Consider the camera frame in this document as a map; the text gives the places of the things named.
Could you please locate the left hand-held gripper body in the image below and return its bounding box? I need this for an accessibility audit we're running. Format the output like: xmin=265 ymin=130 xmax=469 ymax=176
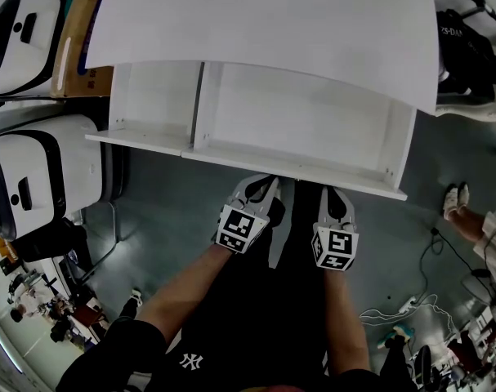
xmin=212 ymin=194 xmax=272 ymax=255

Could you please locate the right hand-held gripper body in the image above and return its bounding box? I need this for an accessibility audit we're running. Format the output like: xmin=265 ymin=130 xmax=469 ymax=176
xmin=311 ymin=223 xmax=360 ymax=273

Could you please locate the person's left forearm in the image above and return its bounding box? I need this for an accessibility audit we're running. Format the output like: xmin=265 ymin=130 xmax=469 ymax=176
xmin=135 ymin=243 xmax=240 ymax=334

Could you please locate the person's right forearm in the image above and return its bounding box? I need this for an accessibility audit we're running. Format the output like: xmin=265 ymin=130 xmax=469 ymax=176
xmin=323 ymin=265 xmax=371 ymax=377

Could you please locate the white desk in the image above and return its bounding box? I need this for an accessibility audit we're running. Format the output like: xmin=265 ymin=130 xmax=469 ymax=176
xmin=83 ymin=0 xmax=440 ymax=116

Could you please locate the person's black clothing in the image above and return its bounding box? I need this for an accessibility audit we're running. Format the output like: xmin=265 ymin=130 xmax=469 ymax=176
xmin=55 ymin=185 xmax=414 ymax=392

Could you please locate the white power strip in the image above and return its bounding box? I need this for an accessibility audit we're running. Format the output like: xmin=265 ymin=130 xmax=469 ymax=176
xmin=398 ymin=296 xmax=420 ymax=314

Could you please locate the white black-trimmed robot machine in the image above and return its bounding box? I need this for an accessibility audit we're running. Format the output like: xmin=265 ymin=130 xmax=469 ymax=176
xmin=0 ymin=0 xmax=65 ymax=97
xmin=0 ymin=114 xmax=130 ymax=244

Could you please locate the cluttered work table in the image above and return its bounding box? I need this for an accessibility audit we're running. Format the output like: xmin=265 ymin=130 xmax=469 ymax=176
xmin=0 ymin=234 xmax=109 ymax=350

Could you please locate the brown cardboard box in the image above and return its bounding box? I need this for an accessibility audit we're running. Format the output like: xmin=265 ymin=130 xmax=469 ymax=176
xmin=51 ymin=0 xmax=114 ymax=100

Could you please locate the white floor cable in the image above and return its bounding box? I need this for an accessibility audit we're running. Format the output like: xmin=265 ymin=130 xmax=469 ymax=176
xmin=360 ymin=294 xmax=457 ymax=330

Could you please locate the black floor cable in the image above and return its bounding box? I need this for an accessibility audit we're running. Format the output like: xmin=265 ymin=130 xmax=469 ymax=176
xmin=418 ymin=226 xmax=492 ymax=305

